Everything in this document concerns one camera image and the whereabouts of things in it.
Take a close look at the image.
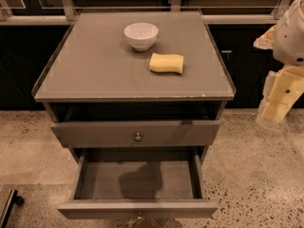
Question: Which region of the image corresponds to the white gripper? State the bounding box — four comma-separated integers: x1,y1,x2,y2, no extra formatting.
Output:
254,0,304,124

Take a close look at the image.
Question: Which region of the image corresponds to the yellow sponge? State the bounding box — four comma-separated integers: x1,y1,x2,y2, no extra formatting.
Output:
149,53,183,74

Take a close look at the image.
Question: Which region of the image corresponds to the grey top drawer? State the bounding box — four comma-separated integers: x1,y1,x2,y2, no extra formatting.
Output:
51,121,219,148

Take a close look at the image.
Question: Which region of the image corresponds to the brass top drawer knob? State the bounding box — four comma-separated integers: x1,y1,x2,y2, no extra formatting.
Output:
134,133,143,142

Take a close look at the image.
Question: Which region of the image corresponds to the brass drawer knob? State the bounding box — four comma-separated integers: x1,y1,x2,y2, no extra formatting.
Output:
137,212,144,220
134,133,143,142

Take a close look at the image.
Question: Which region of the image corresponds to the grey drawer cabinet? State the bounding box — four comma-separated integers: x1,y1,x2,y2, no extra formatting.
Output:
31,10,238,163

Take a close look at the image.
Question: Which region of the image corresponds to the grey open middle drawer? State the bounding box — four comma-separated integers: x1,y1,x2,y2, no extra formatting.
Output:
58,147,218,219

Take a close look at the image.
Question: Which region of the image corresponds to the brass middle drawer knob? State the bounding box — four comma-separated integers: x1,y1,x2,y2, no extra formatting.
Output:
137,212,144,220

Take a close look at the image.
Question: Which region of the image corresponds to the white ceramic bowl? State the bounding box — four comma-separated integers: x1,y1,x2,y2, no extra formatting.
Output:
123,23,159,51

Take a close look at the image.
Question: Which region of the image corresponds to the black wheeled cart base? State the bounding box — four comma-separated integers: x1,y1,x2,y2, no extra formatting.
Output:
0,189,24,228

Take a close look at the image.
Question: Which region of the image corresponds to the metal window railing frame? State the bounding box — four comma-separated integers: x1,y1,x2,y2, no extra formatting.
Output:
0,0,294,25

